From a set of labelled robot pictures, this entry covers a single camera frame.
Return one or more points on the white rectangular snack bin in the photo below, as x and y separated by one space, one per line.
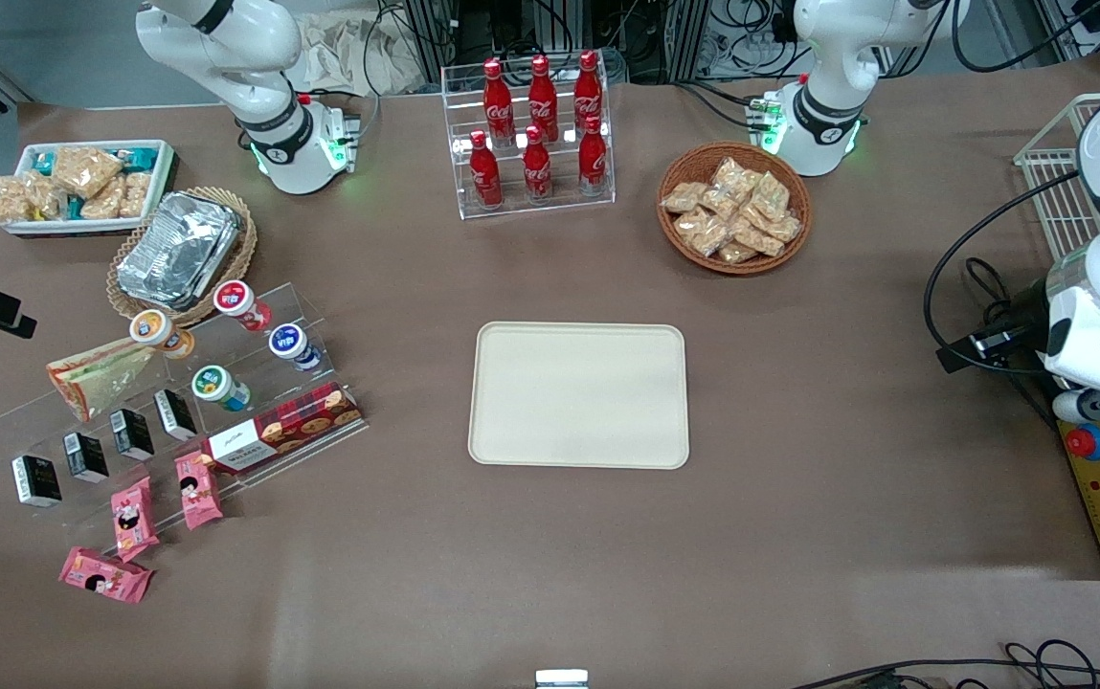
159 191

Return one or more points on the clear acrylic bottle rack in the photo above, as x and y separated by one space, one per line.
559 206

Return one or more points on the green lid yogurt bottle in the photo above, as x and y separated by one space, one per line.
216 385

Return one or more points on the red tartan cookie box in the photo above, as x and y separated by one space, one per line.
281 429

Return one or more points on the brown paper table cover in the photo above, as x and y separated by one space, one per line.
798 431

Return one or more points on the round brown wicker basket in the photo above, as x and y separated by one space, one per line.
669 234

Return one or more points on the triangle sandwich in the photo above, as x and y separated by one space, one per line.
100 378

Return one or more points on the small black carton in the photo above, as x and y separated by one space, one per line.
36 480
132 433
86 456
174 413

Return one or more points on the cream rectangular tray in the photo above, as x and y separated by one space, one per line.
578 397

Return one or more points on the orange lid yogurt bottle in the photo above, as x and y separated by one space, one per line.
155 330

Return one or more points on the silver foil container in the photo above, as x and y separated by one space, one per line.
176 249

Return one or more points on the red emergency stop button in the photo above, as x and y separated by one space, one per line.
1086 441

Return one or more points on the teal snack packet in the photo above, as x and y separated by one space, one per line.
44 163
140 159

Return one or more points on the clear acrylic stepped display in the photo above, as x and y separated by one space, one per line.
305 306

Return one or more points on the blue lid yogurt bottle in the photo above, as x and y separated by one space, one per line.
291 343

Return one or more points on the oval light wicker basket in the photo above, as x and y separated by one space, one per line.
241 258

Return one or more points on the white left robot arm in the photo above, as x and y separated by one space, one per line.
827 57

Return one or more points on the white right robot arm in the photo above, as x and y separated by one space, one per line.
262 57

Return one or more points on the clear bag of crackers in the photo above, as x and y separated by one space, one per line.
737 253
720 204
783 228
731 177
758 239
770 196
701 233
684 197

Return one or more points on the clear bag of rice crisps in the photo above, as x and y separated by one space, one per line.
33 199
135 194
104 203
85 170

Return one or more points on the pink snack packet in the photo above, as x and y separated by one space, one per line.
134 517
197 490
104 574

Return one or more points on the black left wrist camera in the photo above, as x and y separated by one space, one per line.
990 343

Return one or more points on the red cola bottle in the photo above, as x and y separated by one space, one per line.
485 177
498 105
542 100
594 158
537 170
588 91

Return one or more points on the crumpled beige paper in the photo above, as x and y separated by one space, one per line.
339 53

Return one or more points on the red lid yogurt bottle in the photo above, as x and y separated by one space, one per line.
238 301

